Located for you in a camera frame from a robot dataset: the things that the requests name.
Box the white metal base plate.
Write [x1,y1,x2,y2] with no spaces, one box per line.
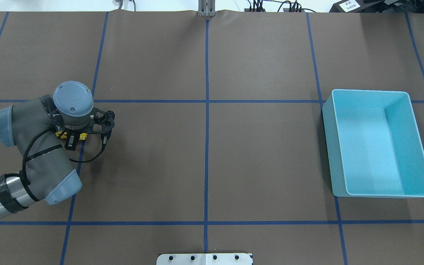
[156,253,254,265]

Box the aluminium frame post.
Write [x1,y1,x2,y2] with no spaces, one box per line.
[197,0,216,17]

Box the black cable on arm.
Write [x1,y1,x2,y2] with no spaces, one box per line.
[20,127,110,184]

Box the robot arm grey silver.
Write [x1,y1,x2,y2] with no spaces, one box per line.
[0,81,93,220]

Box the light blue plastic bin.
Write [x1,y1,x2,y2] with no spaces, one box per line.
[322,89,424,198]

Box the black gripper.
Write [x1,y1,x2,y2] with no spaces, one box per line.
[63,124,87,151]

